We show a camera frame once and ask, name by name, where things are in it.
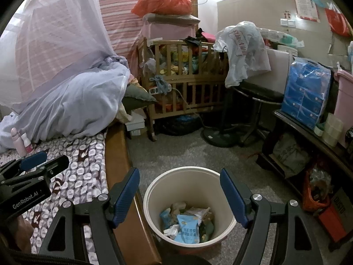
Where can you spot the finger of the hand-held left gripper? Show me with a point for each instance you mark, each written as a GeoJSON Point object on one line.
{"type": "Point", "coordinates": [33, 160]}
{"type": "Point", "coordinates": [52, 165]}

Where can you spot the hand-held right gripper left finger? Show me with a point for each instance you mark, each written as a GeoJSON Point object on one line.
{"type": "Point", "coordinates": [126, 196]}

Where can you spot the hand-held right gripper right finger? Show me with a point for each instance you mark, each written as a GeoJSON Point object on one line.
{"type": "Point", "coordinates": [233, 196]}

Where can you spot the white printed packet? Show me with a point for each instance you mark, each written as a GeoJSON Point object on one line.
{"type": "Point", "coordinates": [198, 212]}

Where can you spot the green snack bag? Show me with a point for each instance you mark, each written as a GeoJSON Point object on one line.
{"type": "Point", "coordinates": [208, 227]}

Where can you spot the cream plastic bin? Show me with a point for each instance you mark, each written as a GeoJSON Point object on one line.
{"type": "Point", "coordinates": [193, 182]}

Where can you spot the blue wrapper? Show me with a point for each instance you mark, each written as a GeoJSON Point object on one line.
{"type": "Point", "coordinates": [166, 216]}

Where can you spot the beige tissue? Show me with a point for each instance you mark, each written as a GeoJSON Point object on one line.
{"type": "Point", "coordinates": [179, 206]}

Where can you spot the blue snack packet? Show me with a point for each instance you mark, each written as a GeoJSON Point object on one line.
{"type": "Point", "coordinates": [187, 226]}

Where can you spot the person's left hand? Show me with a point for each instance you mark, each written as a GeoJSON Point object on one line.
{"type": "Point", "coordinates": [22, 232]}

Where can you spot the white pill bottle pink label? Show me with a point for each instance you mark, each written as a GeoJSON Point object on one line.
{"type": "Point", "coordinates": [27, 143]}

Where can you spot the pink drink bottle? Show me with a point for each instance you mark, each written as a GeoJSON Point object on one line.
{"type": "Point", "coordinates": [19, 145]}

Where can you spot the grey maroon printed blanket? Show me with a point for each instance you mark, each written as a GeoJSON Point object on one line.
{"type": "Point", "coordinates": [82, 171]}

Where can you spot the lavender quilt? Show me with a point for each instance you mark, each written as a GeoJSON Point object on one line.
{"type": "Point", "coordinates": [69, 102]}

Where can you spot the grey printed bag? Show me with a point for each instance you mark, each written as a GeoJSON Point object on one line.
{"type": "Point", "coordinates": [292, 154]}

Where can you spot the white shoe boxes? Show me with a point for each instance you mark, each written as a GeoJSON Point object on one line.
{"type": "Point", "coordinates": [136, 124]}

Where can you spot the black bag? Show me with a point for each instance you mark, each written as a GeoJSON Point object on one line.
{"type": "Point", "coordinates": [182, 124]}

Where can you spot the dark wooden shelf table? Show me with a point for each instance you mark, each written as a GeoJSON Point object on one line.
{"type": "Point", "coordinates": [297, 127]}

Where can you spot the red box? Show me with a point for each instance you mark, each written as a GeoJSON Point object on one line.
{"type": "Point", "coordinates": [331, 220]}

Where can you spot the grey green pillow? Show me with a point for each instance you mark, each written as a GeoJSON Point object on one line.
{"type": "Point", "coordinates": [138, 95]}

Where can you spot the black stool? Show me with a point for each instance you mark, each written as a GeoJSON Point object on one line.
{"type": "Point", "coordinates": [256, 93]}

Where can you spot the white power strip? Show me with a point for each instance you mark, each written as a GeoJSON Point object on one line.
{"type": "Point", "coordinates": [160, 90]}

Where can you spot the printed cardboard box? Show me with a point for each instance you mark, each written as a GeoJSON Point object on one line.
{"type": "Point", "coordinates": [343, 207]}

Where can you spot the wooden baby crib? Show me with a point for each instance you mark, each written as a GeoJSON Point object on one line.
{"type": "Point", "coordinates": [193, 85]}

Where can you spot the stack of white cups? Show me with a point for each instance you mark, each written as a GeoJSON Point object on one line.
{"type": "Point", "coordinates": [332, 132]}

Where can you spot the blue knotted cloth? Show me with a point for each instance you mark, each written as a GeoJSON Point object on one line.
{"type": "Point", "coordinates": [160, 82]}

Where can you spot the blue tissue package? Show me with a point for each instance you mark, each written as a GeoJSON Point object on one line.
{"type": "Point", "coordinates": [303, 93]}

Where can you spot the white mosquito net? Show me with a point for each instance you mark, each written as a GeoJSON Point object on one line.
{"type": "Point", "coordinates": [41, 33]}

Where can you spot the pale board panel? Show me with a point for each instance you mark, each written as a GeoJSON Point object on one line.
{"type": "Point", "coordinates": [278, 69]}

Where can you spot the pink plastic bucket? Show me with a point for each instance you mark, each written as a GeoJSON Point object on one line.
{"type": "Point", "coordinates": [344, 102]}

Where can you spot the white plastic bag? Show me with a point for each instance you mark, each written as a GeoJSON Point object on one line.
{"type": "Point", "coordinates": [242, 49]}

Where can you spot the toilet paper roll pack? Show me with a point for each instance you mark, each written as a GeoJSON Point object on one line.
{"type": "Point", "coordinates": [278, 37]}

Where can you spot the pink storage box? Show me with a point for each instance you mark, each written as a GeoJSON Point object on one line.
{"type": "Point", "coordinates": [168, 33]}

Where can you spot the pink striped mattress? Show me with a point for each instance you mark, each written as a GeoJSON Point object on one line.
{"type": "Point", "coordinates": [124, 5]}

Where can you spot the white light switches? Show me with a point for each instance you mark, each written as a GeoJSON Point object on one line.
{"type": "Point", "coordinates": [288, 22]}

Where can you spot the grey cushion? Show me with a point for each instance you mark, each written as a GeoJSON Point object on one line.
{"type": "Point", "coordinates": [171, 18]}

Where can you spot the red plastic bag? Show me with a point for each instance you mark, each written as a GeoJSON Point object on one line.
{"type": "Point", "coordinates": [165, 2]}

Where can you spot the red hanging bag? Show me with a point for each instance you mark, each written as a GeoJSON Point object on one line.
{"type": "Point", "coordinates": [337, 19]}

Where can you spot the wooden bed frame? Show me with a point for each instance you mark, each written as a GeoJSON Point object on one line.
{"type": "Point", "coordinates": [124, 157]}

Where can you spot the red wall calendar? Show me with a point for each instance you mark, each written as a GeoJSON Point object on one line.
{"type": "Point", "coordinates": [306, 5]}

